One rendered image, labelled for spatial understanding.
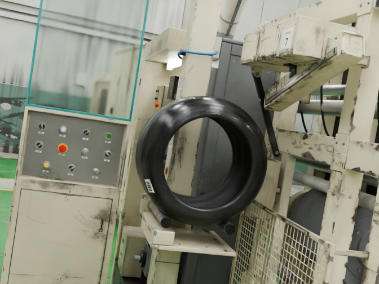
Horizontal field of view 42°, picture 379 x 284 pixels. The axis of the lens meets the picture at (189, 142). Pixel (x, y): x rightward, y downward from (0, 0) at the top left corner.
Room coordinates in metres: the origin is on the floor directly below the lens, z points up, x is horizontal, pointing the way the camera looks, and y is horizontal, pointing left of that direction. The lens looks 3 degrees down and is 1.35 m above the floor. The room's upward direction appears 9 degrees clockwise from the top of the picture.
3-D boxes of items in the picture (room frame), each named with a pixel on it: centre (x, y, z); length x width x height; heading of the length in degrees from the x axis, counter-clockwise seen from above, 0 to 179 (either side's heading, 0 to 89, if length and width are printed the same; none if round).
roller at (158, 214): (2.19, 0.08, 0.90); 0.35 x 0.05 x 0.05; 14
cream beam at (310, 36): (2.17, -0.37, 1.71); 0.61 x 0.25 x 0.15; 14
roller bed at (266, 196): (2.53, -0.37, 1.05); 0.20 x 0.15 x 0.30; 14
